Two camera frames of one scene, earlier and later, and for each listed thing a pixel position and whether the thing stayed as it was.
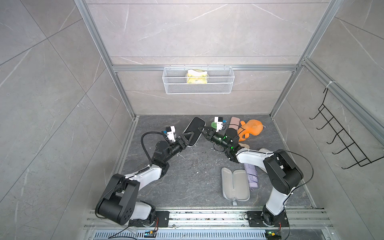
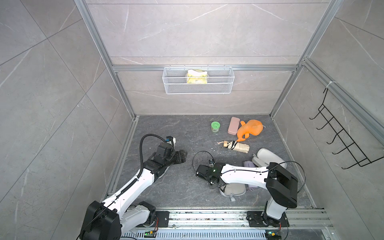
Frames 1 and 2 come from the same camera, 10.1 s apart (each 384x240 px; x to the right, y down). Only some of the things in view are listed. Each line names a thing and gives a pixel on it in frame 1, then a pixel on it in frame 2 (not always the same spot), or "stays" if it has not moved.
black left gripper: (179, 143) → (179, 156)
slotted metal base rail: (216, 224) stays
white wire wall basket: (198, 80) stays
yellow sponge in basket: (197, 77) stays
